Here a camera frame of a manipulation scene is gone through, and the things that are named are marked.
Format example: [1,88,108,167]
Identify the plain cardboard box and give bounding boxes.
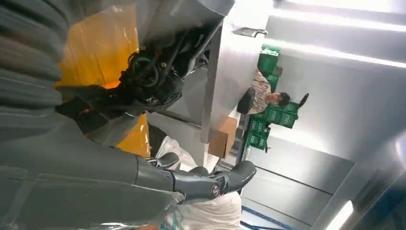
[207,116,239,160]

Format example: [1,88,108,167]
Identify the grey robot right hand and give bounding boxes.
[0,117,258,230]

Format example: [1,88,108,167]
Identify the green printed carton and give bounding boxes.
[246,132,269,151]
[257,46,282,77]
[248,119,271,136]
[263,101,299,129]

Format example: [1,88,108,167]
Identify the background person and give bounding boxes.
[247,70,291,115]

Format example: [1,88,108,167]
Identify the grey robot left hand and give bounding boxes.
[55,84,142,148]

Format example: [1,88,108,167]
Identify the black office chair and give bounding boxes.
[236,87,256,115]

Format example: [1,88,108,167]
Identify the ceiling light strip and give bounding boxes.
[326,200,354,230]
[285,0,406,13]

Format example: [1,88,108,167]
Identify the yellow plastic sheet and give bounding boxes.
[54,4,152,159]

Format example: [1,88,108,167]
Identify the steel table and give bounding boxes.
[147,27,269,166]

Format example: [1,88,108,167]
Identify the seated person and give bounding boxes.
[148,125,242,230]

